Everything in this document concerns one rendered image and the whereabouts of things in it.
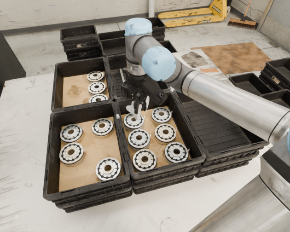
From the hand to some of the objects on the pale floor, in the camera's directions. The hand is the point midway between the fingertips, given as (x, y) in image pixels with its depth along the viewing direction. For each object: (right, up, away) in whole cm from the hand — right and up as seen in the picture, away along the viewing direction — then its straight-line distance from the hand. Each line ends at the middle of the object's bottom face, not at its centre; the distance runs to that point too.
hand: (142, 113), depth 74 cm
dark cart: (-164, +19, +146) cm, 220 cm away
